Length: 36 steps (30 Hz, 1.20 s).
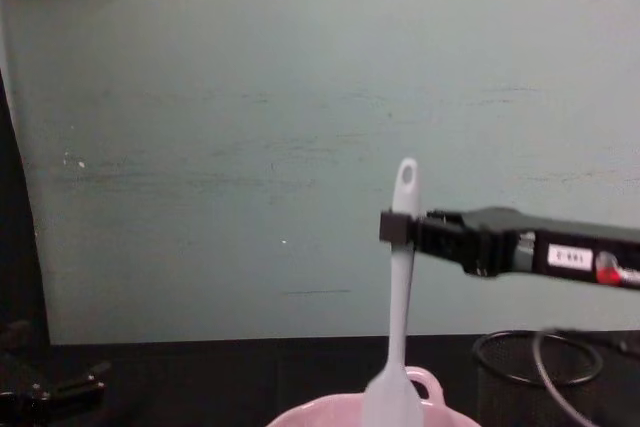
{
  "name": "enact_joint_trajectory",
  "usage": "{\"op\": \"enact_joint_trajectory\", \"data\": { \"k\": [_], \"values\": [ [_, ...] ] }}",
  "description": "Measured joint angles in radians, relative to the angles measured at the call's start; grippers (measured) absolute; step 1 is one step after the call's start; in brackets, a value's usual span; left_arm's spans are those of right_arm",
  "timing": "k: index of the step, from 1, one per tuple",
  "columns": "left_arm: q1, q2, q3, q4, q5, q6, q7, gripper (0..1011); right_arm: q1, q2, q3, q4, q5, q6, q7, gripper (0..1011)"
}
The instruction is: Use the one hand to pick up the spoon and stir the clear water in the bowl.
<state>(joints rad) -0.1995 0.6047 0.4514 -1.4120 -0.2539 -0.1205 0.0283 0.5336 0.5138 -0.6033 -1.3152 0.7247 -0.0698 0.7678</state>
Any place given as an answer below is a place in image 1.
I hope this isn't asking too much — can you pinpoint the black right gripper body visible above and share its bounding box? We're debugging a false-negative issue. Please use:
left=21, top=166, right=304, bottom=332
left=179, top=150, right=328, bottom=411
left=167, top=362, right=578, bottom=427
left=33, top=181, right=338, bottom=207
left=460, top=205, right=640, bottom=293

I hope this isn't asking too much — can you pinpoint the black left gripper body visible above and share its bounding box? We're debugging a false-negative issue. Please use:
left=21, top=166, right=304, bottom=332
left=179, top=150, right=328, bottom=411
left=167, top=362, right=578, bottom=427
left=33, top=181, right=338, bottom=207
left=0, top=320, right=37, bottom=421

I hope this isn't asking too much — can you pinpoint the pale blue silicone spatula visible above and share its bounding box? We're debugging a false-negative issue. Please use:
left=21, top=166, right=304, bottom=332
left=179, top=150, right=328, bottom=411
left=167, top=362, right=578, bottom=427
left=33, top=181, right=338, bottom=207
left=360, top=156, right=427, bottom=427

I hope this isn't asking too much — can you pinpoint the black fabric drape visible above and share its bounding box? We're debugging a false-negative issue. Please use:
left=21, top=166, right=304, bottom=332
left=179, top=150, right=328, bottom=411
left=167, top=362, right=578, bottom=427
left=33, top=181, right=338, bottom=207
left=0, top=66, right=52, bottom=346

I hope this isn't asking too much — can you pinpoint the black table cloth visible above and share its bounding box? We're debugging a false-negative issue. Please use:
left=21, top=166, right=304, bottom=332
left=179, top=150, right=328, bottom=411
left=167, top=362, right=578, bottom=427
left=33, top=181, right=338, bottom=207
left=0, top=330, right=640, bottom=427

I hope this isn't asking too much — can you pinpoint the black mesh pen holder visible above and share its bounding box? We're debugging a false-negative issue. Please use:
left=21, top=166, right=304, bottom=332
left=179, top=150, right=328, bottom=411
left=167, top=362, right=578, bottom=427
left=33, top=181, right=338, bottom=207
left=471, top=329, right=640, bottom=427

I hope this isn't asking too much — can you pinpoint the pink plastic bowl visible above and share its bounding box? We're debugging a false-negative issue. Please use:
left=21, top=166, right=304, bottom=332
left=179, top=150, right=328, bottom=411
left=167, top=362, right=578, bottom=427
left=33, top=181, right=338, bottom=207
left=264, top=365, right=484, bottom=427

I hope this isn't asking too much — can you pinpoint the thin grey cable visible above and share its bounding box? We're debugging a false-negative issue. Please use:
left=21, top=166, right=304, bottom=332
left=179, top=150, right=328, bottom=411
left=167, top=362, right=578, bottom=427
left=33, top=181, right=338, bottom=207
left=531, top=325, right=640, bottom=427

